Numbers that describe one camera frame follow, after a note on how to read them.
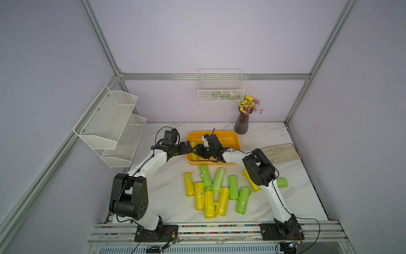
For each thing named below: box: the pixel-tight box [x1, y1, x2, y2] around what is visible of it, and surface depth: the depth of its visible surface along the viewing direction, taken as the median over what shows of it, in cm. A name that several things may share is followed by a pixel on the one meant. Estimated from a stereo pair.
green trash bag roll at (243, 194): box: [235, 186, 252, 215], surface depth 83 cm
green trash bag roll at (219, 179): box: [211, 167, 226, 194], surface depth 90 cm
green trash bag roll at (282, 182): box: [275, 177, 289, 188], surface depth 90 cm
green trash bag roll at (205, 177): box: [199, 165, 214, 190], surface depth 90 cm
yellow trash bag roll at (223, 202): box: [214, 186, 230, 217], surface depth 83 cm
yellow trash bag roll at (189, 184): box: [183, 172, 196, 198], surface depth 87 cm
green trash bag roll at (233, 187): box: [227, 175, 239, 201], surface depth 86 cm
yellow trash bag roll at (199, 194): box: [194, 181, 205, 212], surface depth 83 cm
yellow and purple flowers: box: [237, 95, 264, 116], surface depth 100 cm
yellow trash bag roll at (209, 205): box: [204, 190, 216, 220], surface depth 81 cm
